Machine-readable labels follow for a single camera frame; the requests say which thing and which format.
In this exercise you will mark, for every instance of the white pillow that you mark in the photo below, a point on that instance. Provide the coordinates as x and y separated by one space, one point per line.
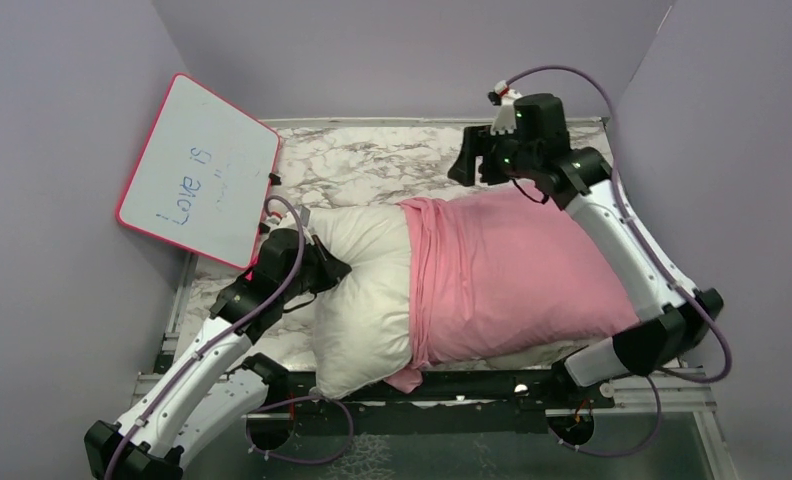
361 326

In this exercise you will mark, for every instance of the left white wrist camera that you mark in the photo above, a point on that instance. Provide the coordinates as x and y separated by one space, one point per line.
295 218

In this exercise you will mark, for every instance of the pink floral pillowcase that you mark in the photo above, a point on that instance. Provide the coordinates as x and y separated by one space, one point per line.
495 274

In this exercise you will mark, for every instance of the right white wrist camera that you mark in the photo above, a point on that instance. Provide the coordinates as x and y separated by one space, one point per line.
504 97

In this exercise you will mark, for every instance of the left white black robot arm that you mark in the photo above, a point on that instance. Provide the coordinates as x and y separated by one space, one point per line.
216 381

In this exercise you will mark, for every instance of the pink framed whiteboard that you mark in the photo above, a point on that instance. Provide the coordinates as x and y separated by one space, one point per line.
202 177

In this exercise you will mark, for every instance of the black mounting rail base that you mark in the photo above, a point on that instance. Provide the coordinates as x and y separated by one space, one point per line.
447 402

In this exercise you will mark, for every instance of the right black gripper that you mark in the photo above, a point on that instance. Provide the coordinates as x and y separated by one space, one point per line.
477 141

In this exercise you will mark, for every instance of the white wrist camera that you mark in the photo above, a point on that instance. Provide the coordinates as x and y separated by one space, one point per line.
504 97
295 218

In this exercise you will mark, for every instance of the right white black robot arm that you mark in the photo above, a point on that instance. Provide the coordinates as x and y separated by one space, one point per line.
674 314

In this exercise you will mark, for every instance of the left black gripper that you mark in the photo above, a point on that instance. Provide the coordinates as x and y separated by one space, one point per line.
332 269

